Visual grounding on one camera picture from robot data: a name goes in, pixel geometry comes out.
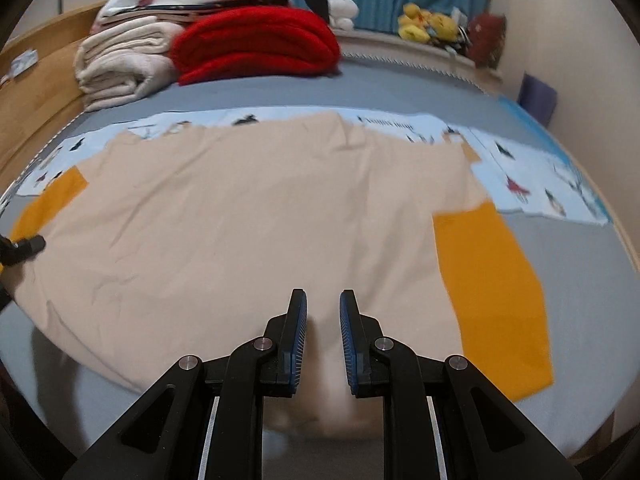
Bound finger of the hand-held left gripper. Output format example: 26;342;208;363
0;232;47;267

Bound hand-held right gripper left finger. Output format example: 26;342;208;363
62;288;307;480

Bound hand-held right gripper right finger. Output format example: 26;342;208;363
340;289;583;480

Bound beige and orange garment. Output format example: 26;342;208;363
10;112;555;441

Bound wooden headboard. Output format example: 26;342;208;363
0;2;108;191

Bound light blue packet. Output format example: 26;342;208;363
9;49;40;80

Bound white folded blanket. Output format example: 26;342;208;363
74;15;186;111

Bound light blue printed sheet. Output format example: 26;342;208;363
15;107;613;226

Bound grey bed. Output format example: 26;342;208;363
0;52;640;461

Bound red folded blanket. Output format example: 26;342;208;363
170;7;342;86

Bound yellow plush toys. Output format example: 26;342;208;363
397;2;468;43

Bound white plush toy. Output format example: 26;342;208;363
327;0;361;31

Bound dark red plush toy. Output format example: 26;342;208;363
467;12;506;68

